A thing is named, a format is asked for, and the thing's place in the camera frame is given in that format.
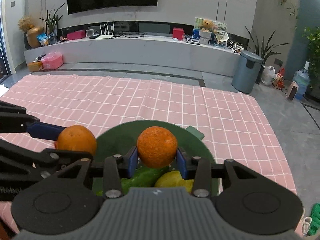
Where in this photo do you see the green cucumber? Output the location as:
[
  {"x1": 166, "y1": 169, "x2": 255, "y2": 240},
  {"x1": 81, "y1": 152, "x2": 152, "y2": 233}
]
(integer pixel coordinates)
[{"x1": 91, "y1": 165, "x2": 169, "y2": 196}]

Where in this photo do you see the green colander bowl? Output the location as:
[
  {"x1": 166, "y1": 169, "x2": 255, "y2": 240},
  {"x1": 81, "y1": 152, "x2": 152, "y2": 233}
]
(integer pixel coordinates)
[{"x1": 94, "y1": 120, "x2": 215, "y2": 193}]

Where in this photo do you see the orange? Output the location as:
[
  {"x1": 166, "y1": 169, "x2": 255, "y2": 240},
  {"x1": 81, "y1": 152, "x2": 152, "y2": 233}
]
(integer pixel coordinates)
[
  {"x1": 55, "y1": 125, "x2": 97, "y2": 156},
  {"x1": 137, "y1": 126, "x2": 178, "y2": 168}
]

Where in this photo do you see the pink checkered cloth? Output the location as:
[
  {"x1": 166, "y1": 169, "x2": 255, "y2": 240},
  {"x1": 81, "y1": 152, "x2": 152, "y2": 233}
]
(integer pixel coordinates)
[{"x1": 1, "y1": 75, "x2": 302, "y2": 239}]

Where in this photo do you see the orange box on floor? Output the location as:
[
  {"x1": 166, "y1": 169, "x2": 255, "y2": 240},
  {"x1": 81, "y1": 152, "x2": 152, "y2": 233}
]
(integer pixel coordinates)
[{"x1": 27, "y1": 61, "x2": 43, "y2": 72}]

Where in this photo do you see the pink storage box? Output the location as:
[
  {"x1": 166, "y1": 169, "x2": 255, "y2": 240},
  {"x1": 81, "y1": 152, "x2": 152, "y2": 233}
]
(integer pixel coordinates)
[{"x1": 41, "y1": 52, "x2": 63, "y2": 70}]

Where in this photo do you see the golden vase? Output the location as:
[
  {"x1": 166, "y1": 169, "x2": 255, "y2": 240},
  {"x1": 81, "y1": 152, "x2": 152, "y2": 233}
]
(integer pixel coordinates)
[{"x1": 26, "y1": 27, "x2": 44, "y2": 48}]

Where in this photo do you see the magenta flat box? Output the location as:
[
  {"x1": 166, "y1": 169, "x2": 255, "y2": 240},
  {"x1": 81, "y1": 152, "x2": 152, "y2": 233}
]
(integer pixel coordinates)
[{"x1": 67, "y1": 30, "x2": 86, "y2": 41}]

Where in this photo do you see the grey pedal trash bin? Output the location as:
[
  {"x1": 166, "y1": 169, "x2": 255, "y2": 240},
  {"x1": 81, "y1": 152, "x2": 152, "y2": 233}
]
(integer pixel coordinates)
[{"x1": 232, "y1": 50, "x2": 263, "y2": 94}]

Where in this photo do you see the green plant in vase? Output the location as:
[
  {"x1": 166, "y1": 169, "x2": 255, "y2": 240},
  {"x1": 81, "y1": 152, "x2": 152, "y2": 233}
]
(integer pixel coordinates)
[{"x1": 41, "y1": 4, "x2": 65, "y2": 44}]

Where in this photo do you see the white wifi router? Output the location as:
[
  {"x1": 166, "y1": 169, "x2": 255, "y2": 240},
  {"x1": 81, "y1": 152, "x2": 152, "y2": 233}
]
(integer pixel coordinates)
[{"x1": 97, "y1": 23, "x2": 115, "y2": 39}]

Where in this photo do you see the grey tv bench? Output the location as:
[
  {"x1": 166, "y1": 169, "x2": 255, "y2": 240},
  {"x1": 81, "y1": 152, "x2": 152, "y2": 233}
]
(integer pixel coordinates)
[{"x1": 24, "y1": 35, "x2": 240, "y2": 76}]

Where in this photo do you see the white plastic bag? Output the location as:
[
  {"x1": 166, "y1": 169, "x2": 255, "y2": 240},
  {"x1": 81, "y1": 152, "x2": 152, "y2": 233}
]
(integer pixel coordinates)
[{"x1": 261, "y1": 66, "x2": 276, "y2": 86}]

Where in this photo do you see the small pink heater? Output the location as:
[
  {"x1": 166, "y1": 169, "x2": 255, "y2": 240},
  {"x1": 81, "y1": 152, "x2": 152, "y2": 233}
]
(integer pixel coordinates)
[{"x1": 286, "y1": 81, "x2": 299, "y2": 100}]

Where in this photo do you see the potted plant by bin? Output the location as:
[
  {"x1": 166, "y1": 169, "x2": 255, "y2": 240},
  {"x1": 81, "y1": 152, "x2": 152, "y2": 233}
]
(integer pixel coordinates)
[{"x1": 245, "y1": 27, "x2": 289, "y2": 66}]

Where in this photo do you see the blue water jug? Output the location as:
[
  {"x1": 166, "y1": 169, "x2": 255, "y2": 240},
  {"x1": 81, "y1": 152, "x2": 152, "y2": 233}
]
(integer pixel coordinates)
[{"x1": 293, "y1": 61, "x2": 310, "y2": 100}]

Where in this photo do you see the teddy bear gift pile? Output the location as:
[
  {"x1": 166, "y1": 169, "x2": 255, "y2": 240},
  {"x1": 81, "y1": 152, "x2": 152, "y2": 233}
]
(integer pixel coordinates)
[{"x1": 192, "y1": 17, "x2": 229, "y2": 46}]

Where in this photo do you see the red box on shelf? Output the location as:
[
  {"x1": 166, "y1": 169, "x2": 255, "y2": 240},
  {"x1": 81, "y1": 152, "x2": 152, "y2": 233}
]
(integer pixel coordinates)
[{"x1": 172, "y1": 27, "x2": 184, "y2": 41}]

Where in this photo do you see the climbing plant on cabinet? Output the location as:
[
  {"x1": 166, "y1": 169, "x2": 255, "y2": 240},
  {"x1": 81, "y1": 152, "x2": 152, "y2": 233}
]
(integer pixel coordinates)
[{"x1": 303, "y1": 26, "x2": 320, "y2": 89}]

